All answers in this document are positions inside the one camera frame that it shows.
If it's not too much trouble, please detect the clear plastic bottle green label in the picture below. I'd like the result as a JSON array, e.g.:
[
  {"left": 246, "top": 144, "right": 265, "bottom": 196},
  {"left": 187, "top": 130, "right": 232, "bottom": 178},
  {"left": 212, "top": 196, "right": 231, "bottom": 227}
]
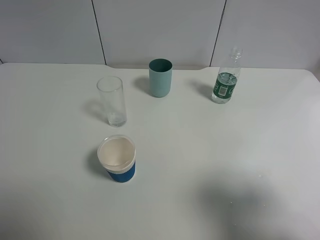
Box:
[{"left": 211, "top": 47, "right": 243, "bottom": 104}]

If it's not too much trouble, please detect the teal green plastic cup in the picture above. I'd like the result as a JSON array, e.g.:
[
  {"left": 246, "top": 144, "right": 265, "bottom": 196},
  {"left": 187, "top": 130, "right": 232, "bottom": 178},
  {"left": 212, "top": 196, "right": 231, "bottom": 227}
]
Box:
[{"left": 149, "top": 58, "right": 173, "bottom": 98}]

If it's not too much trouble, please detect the white cup blue sleeve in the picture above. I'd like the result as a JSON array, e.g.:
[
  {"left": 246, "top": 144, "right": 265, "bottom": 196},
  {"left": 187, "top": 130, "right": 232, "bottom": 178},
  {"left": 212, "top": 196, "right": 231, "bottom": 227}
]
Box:
[{"left": 97, "top": 134, "right": 136, "bottom": 183}]

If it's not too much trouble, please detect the tall clear glass tumbler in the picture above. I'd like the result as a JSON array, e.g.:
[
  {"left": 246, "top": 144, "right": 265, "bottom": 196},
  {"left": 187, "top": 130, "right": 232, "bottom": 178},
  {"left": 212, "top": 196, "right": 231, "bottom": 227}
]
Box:
[{"left": 96, "top": 75, "right": 127, "bottom": 127}]

